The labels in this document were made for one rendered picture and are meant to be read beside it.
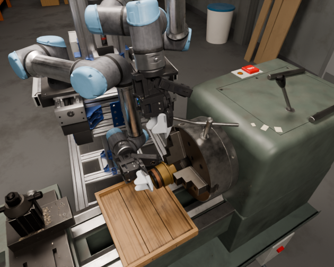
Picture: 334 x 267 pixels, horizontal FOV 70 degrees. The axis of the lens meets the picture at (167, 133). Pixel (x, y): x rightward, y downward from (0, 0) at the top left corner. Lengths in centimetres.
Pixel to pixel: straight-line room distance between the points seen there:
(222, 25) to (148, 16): 446
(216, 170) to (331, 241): 160
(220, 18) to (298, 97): 396
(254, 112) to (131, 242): 68
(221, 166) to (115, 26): 54
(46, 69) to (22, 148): 195
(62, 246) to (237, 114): 77
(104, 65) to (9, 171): 204
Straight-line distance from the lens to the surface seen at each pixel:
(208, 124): 78
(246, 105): 100
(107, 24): 72
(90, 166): 219
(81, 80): 89
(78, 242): 110
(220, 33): 506
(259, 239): 146
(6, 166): 285
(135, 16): 59
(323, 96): 119
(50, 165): 264
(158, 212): 105
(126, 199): 110
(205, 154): 82
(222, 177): 86
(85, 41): 148
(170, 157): 90
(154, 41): 59
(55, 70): 104
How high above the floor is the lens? 179
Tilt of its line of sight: 41 degrees down
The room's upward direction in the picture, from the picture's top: straight up
